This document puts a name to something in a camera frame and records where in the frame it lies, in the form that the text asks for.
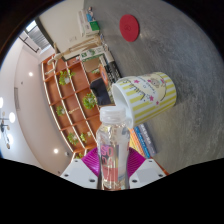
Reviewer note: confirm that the black book with orange nebula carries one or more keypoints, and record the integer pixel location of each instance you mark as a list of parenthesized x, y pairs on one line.
[(104, 74)]

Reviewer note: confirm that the ceiling lights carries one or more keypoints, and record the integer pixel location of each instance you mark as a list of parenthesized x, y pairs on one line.
[(12, 117)]

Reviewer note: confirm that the clear bottle with pink label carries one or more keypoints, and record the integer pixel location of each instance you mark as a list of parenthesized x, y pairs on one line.
[(112, 150)]

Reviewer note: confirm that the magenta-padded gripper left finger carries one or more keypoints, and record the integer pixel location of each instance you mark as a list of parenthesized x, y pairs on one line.
[(78, 170)]

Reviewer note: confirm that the dark blue chair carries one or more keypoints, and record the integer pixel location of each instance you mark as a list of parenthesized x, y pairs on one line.
[(100, 90)]

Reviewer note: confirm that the wooden artist mannequin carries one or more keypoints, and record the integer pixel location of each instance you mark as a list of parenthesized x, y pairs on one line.
[(78, 45)]

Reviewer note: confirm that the tall green and white carton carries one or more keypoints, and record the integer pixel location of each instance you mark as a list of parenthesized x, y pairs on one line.
[(93, 52)]

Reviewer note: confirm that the grey curtain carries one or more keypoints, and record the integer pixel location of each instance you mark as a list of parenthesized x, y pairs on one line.
[(36, 36)]

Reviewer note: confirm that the flat green and white box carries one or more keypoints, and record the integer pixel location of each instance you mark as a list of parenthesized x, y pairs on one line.
[(93, 26)]

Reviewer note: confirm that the white mug with yellow stripes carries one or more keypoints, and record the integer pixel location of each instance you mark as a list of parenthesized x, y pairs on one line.
[(150, 96)]

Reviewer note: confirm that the yellow-covered book stack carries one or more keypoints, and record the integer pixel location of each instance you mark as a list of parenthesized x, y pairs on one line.
[(145, 140)]

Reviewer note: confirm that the flat round red coaster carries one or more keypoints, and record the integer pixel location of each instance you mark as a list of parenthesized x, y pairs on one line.
[(129, 28)]

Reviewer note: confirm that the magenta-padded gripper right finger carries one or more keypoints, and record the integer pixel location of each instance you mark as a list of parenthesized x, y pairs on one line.
[(146, 170)]

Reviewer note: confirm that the brown shelf unit with plants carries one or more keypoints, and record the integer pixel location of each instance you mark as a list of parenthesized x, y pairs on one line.
[(70, 100)]

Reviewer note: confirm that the white box stack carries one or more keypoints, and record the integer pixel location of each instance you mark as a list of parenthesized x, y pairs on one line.
[(82, 20)]

